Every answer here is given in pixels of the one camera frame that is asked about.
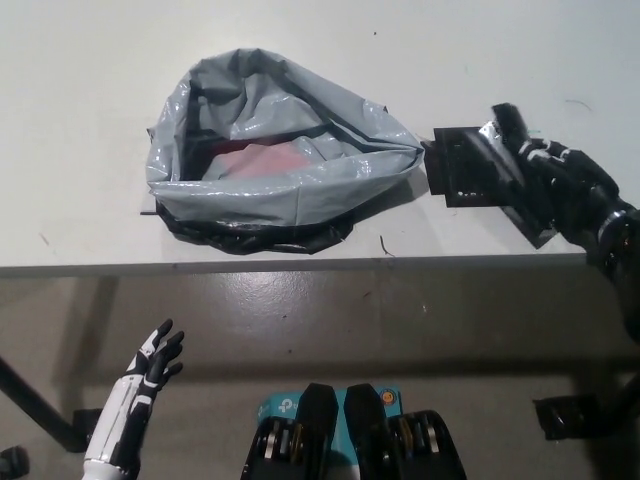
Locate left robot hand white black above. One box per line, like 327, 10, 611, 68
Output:
83, 319, 186, 472

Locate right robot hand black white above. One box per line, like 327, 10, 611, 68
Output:
517, 138, 624, 247

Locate grey and black plastic bag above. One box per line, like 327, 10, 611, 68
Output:
146, 47, 425, 255

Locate black table leg with foot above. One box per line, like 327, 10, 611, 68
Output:
0, 354, 104, 454
532, 372, 640, 442

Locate dark round floor object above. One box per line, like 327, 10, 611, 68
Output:
0, 447, 30, 477

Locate black tape square mark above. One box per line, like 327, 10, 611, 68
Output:
421, 127, 526, 210

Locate robot body black teal blocks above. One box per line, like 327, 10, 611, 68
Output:
242, 382, 469, 480

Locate red flat sheet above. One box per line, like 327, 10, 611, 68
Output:
204, 140, 321, 182

